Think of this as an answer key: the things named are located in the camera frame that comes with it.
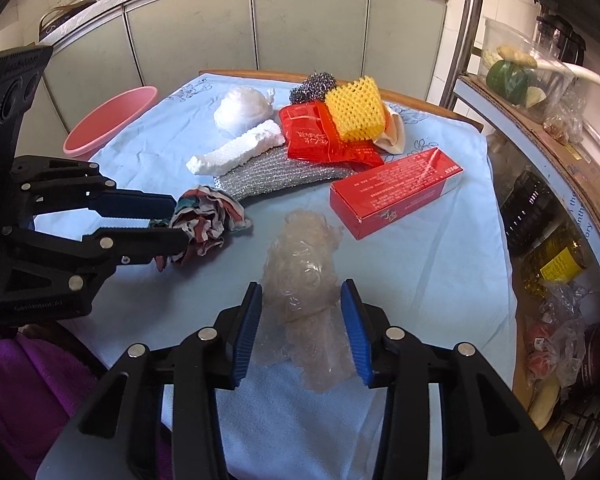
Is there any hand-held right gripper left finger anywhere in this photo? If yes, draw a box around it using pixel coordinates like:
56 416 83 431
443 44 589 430
77 281 264 480

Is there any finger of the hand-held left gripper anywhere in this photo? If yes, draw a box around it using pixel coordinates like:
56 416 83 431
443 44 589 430
1 225 189 291
11 156 179 222

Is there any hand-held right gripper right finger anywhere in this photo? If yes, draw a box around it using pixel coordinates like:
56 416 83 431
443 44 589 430
340 279 565 480

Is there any patterned cloth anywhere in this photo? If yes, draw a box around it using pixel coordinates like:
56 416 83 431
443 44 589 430
152 186 253 273

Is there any clear bubble wrap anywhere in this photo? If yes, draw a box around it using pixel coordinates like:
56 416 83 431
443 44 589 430
259 208 357 394

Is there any steel wool ball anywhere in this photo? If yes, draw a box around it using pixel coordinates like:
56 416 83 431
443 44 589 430
288 73 337 107

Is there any pink plastic basin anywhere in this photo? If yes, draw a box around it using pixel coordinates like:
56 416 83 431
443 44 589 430
62 86 159 161

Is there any light blue floral tablecloth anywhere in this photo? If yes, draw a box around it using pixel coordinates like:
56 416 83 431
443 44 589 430
30 72 520 480

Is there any white foam piece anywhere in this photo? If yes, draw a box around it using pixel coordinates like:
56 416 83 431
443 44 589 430
186 120 284 177

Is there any white plastic bag ball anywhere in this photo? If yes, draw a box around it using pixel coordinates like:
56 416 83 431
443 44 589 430
213 86 276 137

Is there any silver scouring cloth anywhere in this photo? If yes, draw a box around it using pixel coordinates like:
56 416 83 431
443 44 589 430
212 146 367 206

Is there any red cardboard box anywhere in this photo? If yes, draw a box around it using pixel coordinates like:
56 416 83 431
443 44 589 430
329 147 465 240

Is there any red plastic wrapper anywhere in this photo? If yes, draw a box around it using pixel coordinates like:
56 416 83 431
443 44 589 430
279 101 386 167

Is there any person's purple clothing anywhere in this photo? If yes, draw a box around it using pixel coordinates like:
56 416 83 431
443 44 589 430
0 329 173 480

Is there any crumpled clear plastic bag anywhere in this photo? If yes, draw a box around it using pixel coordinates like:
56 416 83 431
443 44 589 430
524 282 589 388

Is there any yellow label oil bottle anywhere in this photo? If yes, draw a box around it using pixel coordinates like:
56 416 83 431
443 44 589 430
522 236 589 297

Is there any yellow foam fruit net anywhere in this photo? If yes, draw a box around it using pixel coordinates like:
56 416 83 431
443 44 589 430
325 75 385 143

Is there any grey kitchen cabinet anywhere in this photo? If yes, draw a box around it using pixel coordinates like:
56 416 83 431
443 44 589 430
0 0 455 161

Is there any green squash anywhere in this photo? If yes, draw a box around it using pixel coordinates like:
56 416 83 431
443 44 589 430
486 60 530 106

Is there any small bag of spices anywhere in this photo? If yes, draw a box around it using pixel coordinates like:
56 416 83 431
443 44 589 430
544 91 589 144

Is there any metal shelf rack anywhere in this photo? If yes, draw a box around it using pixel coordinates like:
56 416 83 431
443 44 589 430
442 0 600 480

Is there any ginger root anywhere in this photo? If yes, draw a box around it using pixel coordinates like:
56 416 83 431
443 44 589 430
497 45 538 69

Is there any clear plastic container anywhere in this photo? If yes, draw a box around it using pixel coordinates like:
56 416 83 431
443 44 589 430
482 16 577 111

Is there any white scallion stalk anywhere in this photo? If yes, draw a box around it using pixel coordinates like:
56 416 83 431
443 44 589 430
535 57 600 85

